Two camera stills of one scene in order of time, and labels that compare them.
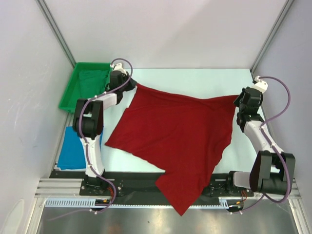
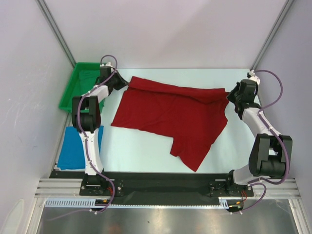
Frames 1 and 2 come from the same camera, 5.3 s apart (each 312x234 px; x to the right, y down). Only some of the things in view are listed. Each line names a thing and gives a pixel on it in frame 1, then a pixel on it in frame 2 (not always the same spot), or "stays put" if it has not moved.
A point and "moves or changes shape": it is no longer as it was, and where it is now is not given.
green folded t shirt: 93,83 stays put
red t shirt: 183,137 moves or changes shape
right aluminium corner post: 283,11 stays put
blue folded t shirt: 71,155 stays put
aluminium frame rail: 59,187 stays put
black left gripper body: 128,86 to 117,83
